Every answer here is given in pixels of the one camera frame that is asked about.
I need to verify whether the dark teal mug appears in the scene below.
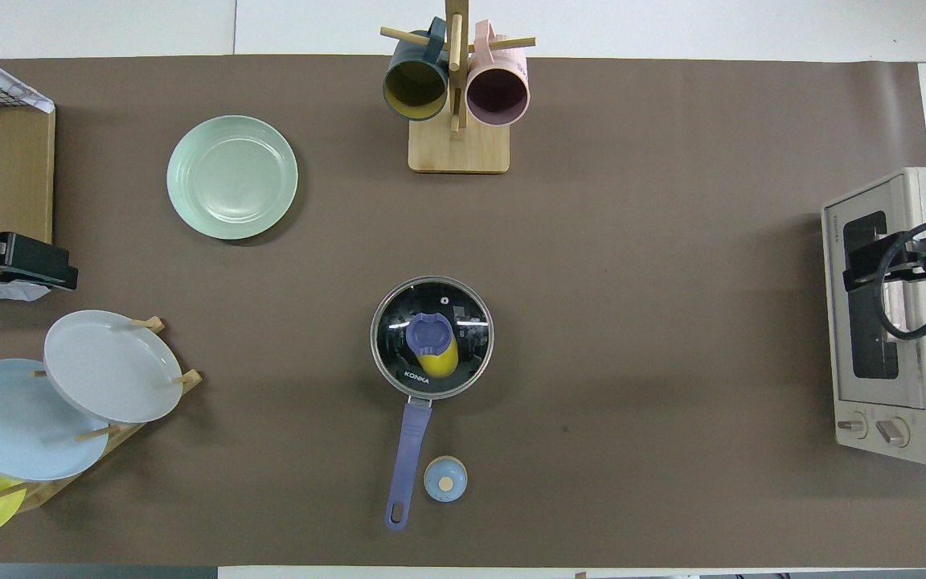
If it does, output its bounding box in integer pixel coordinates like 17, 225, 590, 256
383, 18, 451, 122

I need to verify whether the light blue plate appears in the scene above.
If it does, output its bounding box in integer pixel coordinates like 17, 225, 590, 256
0, 359, 110, 483

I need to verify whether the pink ribbed mug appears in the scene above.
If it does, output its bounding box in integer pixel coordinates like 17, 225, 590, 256
465, 20, 531, 127

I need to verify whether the wooden plate rack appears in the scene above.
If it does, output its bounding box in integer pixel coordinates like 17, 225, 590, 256
0, 316, 203, 513

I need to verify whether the beige toaster oven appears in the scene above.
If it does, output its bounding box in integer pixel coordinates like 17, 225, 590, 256
822, 167, 926, 466

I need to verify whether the white crumpled cloth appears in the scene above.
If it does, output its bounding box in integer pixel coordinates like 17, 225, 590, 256
0, 40, 56, 113

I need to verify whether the grey plate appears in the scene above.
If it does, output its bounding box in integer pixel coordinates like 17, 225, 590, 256
43, 310, 184, 425

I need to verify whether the pale green plate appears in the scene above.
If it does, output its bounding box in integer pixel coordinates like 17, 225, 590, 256
166, 115, 300, 241

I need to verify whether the black pot purple handle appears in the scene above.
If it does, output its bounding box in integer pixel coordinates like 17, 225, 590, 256
371, 276, 495, 531

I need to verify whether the glass lid purple knob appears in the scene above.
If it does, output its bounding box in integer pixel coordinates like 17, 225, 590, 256
371, 277, 494, 400

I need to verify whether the wooden mug tree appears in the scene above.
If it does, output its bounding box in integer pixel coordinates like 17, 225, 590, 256
380, 0, 537, 175

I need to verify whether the yellow potato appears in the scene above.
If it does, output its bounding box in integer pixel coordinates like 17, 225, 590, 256
417, 334, 461, 380

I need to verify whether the brown table mat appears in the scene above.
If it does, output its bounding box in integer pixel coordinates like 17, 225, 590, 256
0, 55, 926, 568

